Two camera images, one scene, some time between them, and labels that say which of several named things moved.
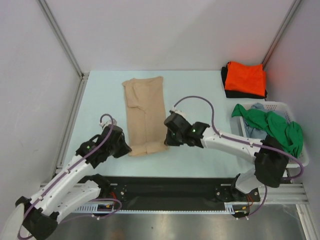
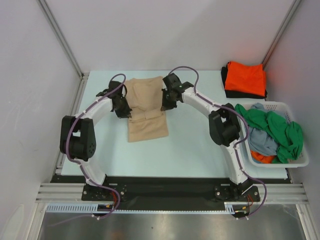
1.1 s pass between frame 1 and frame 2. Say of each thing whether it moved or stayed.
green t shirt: stayed
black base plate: stayed
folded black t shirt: stayed
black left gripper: moved
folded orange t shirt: stayed
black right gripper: moved
